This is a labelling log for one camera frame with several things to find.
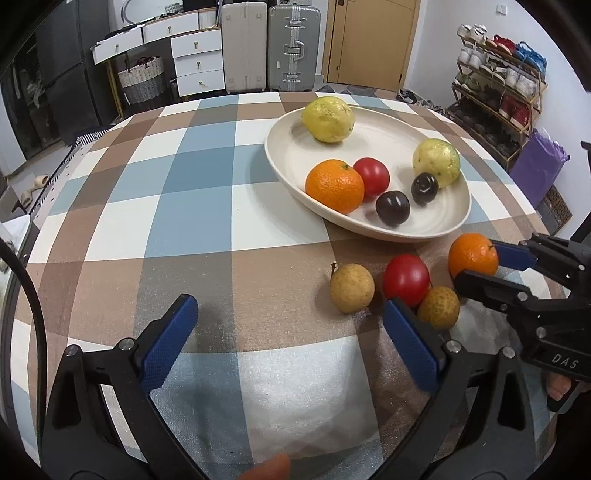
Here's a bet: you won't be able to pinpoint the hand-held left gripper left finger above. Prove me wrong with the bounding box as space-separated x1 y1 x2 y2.
44 293 208 480

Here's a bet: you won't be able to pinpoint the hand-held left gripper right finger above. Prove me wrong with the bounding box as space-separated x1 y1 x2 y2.
382 298 539 480

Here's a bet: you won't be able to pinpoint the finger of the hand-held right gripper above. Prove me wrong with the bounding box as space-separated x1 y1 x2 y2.
455 270 534 319
490 233 589 289

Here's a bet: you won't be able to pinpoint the orange mandarin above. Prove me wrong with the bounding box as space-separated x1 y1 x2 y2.
448 233 499 280
305 159 365 215

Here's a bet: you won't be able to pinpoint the brown longan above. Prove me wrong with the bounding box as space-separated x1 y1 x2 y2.
417 285 461 330
329 262 376 315

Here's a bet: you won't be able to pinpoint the red tomato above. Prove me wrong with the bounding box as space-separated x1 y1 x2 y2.
382 254 431 309
353 157 391 203

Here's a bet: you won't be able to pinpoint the dark purple plum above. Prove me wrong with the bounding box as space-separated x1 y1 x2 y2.
411 172 440 205
375 191 411 228

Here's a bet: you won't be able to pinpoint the yellow green guava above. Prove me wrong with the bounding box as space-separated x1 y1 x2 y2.
412 138 461 188
302 96 356 143

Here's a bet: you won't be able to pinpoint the cream round plate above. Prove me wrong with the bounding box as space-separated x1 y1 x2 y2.
264 105 472 243

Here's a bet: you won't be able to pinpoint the person's right hand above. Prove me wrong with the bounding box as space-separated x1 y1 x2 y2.
546 373 574 403

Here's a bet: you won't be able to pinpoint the person's left hand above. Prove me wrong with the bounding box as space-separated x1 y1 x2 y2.
240 455 291 480

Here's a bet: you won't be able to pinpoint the brown doormat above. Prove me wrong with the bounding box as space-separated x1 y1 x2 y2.
538 185 573 234

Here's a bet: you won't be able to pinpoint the purple yoga mat bag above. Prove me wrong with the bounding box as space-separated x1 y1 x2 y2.
510 128 571 208

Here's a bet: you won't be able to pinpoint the checked tablecloth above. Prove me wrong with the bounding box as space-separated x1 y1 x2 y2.
9 90 573 480

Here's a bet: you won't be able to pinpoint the wooden shoe rack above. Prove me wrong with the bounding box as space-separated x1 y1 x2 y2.
445 25 548 169

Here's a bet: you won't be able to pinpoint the rows of shoes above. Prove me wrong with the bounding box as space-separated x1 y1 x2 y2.
450 24 547 160

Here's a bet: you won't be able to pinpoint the white topped side cabinet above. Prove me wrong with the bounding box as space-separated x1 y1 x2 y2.
0 217 33 278

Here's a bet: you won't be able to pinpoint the beige slippers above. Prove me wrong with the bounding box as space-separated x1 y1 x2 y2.
21 174 49 206

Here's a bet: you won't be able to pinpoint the white dotted rug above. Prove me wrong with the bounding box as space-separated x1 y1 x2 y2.
28 129 112 217

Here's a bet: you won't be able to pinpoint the wooden door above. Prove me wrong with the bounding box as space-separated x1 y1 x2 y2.
322 0 421 90

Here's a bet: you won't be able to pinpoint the woven laundry basket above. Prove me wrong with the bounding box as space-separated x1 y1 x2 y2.
117 55 166 106

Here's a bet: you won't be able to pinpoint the black refrigerator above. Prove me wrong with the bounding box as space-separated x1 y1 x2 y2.
44 0 116 134

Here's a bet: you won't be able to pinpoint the dark glass wardrobe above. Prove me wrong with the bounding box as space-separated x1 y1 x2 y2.
0 28 61 162

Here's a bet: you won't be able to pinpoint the white drawer cabinet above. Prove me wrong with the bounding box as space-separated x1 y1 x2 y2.
170 28 227 97

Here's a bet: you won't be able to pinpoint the silver suitcase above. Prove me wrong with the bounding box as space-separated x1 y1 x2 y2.
267 4 321 92

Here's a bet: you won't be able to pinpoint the beige suitcase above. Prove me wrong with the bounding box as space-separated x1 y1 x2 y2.
221 1 269 93

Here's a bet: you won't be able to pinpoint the white vanity desk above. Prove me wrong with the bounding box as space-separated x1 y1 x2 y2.
90 11 222 65

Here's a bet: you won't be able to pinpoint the black cable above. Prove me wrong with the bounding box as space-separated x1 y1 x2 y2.
0 240 47 462

